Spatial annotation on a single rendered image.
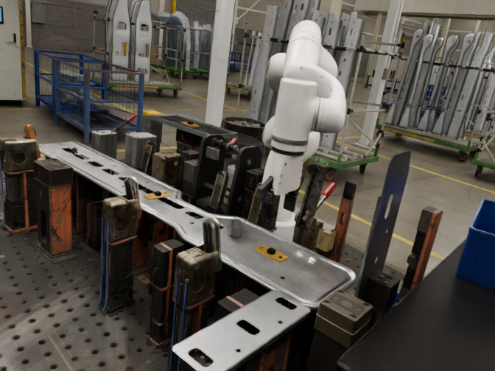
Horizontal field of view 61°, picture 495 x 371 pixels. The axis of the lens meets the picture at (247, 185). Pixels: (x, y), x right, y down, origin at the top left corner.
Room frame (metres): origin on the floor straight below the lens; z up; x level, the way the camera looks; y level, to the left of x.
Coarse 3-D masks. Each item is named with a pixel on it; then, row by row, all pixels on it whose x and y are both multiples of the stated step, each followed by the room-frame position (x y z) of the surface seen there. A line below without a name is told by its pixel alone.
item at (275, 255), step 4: (256, 248) 0.97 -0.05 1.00; (260, 248) 0.97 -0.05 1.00; (264, 248) 0.98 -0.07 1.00; (268, 248) 0.98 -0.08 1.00; (264, 252) 0.95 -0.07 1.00; (268, 252) 0.95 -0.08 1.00; (272, 252) 0.95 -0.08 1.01; (276, 252) 0.96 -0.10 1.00; (268, 256) 0.94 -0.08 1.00; (272, 256) 0.94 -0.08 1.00; (276, 256) 0.94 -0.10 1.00; (284, 256) 0.95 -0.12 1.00; (276, 260) 0.92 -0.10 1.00; (280, 260) 0.92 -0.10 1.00
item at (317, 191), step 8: (312, 168) 1.05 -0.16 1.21; (320, 168) 1.08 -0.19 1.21; (312, 176) 1.08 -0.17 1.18; (320, 176) 1.06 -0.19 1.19; (312, 184) 1.08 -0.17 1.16; (320, 184) 1.06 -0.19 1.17; (312, 192) 1.07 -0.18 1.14; (320, 192) 1.07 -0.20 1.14; (304, 200) 1.07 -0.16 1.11; (312, 200) 1.06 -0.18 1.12; (304, 208) 1.07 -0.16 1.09; (312, 208) 1.05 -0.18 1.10; (312, 216) 1.06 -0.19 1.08
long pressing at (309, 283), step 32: (64, 160) 1.47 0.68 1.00; (96, 160) 1.52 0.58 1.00; (192, 224) 1.07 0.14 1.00; (224, 224) 1.10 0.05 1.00; (224, 256) 0.91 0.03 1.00; (256, 256) 0.93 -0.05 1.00; (288, 256) 0.95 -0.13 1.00; (320, 256) 0.97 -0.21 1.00; (288, 288) 0.81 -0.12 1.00; (320, 288) 0.82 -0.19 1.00
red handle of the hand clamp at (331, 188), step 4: (332, 184) 1.15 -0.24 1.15; (328, 188) 1.14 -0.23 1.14; (332, 188) 1.14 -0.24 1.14; (324, 192) 1.13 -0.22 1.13; (328, 192) 1.13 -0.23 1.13; (320, 196) 1.12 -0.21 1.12; (324, 196) 1.12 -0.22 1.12; (328, 196) 1.12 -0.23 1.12; (320, 200) 1.11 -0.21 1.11; (324, 200) 1.12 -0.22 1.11; (320, 204) 1.10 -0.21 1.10; (308, 212) 1.08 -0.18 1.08; (304, 216) 1.06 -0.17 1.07; (304, 220) 1.06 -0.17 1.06
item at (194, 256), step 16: (176, 256) 0.81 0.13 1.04; (192, 256) 0.81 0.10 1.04; (208, 256) 0.82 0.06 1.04; (176, 272) 0.81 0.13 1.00; (192, 272) 0.79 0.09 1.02; (208, 272) 0.83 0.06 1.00; (176, 288) 0.80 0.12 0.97; (192, 288) 0.79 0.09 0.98; (208, 288) 0.83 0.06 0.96; (176, 304) 0.82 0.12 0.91; (192, 304) 0.80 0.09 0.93; (208, 304) 0.84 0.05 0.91; (176, 320) 0.82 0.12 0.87; (192, 320) 0.81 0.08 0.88; (176, 336) 0.79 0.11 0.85; (192, 352) 0.81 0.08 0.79; (176, 368) 0.80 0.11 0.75
